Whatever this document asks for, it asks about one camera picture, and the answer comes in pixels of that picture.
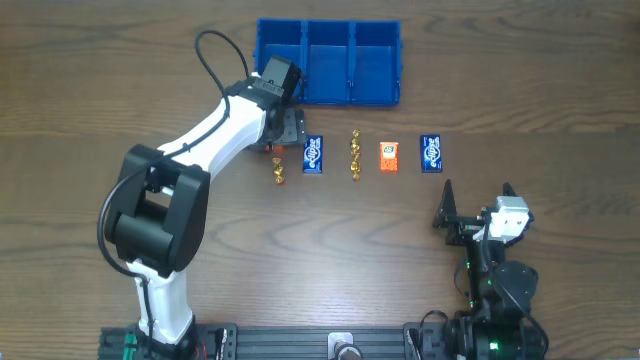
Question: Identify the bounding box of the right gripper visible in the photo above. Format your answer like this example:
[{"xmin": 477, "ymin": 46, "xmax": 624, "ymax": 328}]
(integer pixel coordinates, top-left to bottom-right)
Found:
[{"xmin": 432, "ymin": 178, "xmax": 518, "ymax": 246}]

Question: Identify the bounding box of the blue candy pack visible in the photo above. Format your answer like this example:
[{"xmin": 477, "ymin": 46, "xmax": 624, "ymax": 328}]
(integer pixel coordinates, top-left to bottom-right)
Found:
[
  {"xmin": 419, "ymin": 134, "xmax": 444, "ymax": 174},
  {"xmin": 302, "ymin": 134, "xmax": 324, "ymax": 175}
]

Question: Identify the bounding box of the blue tray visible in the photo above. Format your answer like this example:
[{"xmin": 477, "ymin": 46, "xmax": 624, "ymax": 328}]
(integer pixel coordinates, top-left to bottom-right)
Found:
[{"xmin": 253, "ymin": 17, "xmax": 403, "ymax": 108}]

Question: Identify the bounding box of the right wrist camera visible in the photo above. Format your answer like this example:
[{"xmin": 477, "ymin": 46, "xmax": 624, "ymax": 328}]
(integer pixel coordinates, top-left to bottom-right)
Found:
[{"xmin": 482, "ymin": 195, "xmax": 531, "ymax": 245}]

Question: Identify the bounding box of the mounting rail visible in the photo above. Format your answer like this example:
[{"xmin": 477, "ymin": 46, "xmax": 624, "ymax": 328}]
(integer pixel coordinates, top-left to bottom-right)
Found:
[{"xmin": 98, "ymin": 323, "xmax": 546, "ymax": 360}]

